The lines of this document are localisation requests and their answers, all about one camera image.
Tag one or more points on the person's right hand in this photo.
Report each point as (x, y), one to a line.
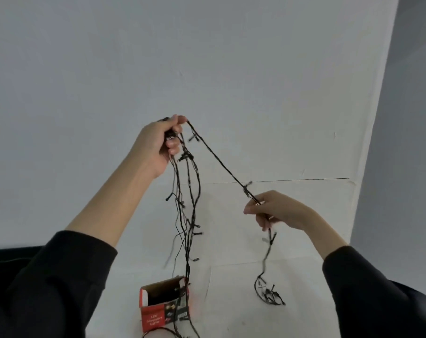
(285, 211)

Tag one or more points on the person's left hand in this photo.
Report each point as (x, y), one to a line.
(150, 144)

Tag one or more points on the person's left thumb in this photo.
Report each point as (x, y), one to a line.
(176, 120)

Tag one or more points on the person's right thumb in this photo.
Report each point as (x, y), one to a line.
(257, 206)

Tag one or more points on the person's right forearm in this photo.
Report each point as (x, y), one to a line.
(367, 288)

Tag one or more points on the person's left forearm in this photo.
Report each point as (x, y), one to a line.
(58, 256)

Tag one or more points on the red cardboard light box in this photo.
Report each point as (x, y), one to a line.
(163, 306)

